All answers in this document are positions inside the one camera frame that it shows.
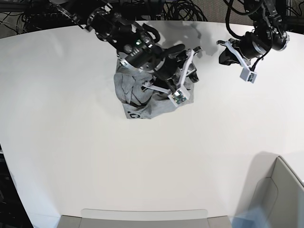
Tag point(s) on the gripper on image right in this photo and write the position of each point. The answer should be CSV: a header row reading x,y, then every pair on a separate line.
x,y
248,51

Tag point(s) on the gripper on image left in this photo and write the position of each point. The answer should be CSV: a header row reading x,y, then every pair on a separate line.
x,y
173,73

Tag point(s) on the grey T-shirt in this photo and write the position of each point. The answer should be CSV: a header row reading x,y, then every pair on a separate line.
x,y
138,103

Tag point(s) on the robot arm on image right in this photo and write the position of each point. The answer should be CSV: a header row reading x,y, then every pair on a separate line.
x,y
268,32

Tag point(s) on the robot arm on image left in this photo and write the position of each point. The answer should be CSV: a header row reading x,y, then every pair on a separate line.
x,y
138,44

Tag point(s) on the grey bin at right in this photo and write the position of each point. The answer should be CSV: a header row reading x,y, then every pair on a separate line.
x,y
281,196

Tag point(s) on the grey bin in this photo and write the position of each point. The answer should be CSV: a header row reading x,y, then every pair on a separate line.
x,y
95,218
281,196

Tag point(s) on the blue translucent object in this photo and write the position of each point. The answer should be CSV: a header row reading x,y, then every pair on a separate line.
x,y
253,218

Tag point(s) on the grey bin at bottom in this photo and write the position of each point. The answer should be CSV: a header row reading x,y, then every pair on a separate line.
x,y
95,218

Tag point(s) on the white camera box image right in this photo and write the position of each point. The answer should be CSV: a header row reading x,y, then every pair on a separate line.
x,y
248,75

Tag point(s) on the white camera box image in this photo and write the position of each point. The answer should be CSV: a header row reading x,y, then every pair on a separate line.
x,y
248,75
180,96

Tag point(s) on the white camera box image left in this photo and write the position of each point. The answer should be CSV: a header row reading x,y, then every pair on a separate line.
x,y
180,96

